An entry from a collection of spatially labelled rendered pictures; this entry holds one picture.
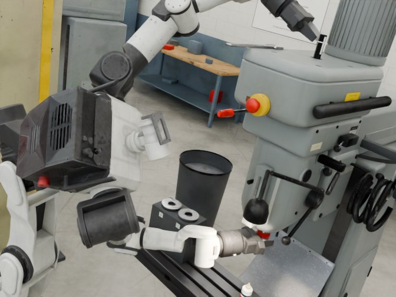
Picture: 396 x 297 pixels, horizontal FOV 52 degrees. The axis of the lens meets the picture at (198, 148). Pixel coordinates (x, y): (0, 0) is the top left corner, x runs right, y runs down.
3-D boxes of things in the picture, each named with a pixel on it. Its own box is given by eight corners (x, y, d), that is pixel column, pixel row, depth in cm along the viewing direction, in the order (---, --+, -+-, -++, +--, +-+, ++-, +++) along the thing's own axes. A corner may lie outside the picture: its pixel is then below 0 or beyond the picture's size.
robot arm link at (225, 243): (234, 234, 133) (204, 238, 127) (231, 266, 134) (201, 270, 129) (217, 224, 143) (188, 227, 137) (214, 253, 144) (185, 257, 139)
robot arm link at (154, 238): (175, 257, 137) (121, 248, 140) (180, 227, 140) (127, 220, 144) (168, 254, 127) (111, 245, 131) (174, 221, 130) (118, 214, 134)
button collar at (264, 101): (263, 119, 107) (268, 98, 105) (246, 111, 111) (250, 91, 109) (267, 118, 109) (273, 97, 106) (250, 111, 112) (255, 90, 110)
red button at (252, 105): (254, 115, 105) (257, 101, 104) (242, 110, 108) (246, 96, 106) (261, 114, 108) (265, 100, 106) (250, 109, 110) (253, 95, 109)
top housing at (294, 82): (299, 132, 102) (317, 71, 96) (224, 99, 118) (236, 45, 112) (373, 116, 135) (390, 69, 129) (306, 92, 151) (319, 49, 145)
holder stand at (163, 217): (181, 264, 172) (190, 225, 165) (145, 239, 184) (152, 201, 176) (199, 254, 181) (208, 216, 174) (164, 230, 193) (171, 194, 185)
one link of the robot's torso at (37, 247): (-4, 278, 144) (-12, 157, 128) (34, 254, 159) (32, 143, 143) (27, 294, 138) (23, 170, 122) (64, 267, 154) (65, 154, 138)
